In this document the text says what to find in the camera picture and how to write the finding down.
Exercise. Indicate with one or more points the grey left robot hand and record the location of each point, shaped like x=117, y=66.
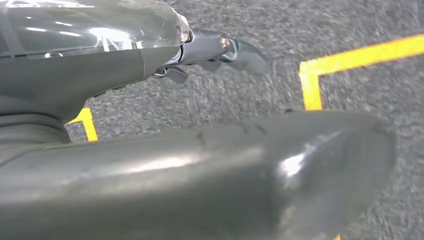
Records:
x=198, y=185

